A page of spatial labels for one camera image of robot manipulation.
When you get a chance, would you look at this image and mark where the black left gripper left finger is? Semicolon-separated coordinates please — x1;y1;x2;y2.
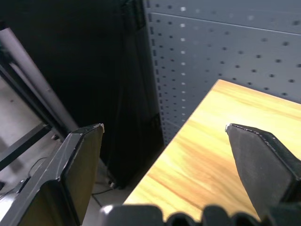
0;123;105;226

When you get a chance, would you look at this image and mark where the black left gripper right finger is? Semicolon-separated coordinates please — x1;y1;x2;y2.
225;123;301;222

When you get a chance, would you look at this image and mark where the grey perforated metal panel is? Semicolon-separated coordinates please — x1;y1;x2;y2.
142;0;301;146

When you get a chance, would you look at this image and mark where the black folding screen panel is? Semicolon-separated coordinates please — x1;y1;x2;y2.
0;0;165;190

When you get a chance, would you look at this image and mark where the black metal frame stand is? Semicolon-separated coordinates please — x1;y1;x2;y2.
0;21;79;171

